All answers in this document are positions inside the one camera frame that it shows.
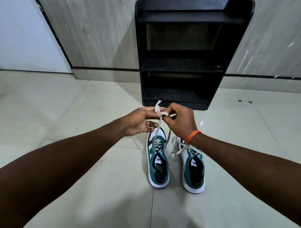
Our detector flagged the person's left hand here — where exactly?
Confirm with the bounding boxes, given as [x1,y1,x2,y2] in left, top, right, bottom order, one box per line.
[121,106,166,137]

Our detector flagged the orange thread wristband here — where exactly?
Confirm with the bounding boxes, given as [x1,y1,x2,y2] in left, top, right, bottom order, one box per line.
[185,130,202,144]

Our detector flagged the green and white sneaker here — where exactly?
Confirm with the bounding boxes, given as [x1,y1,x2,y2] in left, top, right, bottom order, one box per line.
[146,127,170,189]
[177,137,206,194]

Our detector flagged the person's left forearm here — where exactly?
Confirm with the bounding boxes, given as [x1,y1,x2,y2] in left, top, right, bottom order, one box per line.
[0,117,128,228]

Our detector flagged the person's right forearm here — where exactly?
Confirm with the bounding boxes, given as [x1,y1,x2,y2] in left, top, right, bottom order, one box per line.
[190,133,301,226]

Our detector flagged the white shoelace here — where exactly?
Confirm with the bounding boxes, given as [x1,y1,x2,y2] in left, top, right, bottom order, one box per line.
[175,139,205,156]
[153,100,177,154]

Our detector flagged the person's right hand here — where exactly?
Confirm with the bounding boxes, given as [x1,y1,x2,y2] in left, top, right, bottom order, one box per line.
[162,103,198,141]

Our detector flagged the black wooden shoe rack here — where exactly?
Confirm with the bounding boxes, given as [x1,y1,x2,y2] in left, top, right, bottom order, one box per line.
[135,0,256,111]

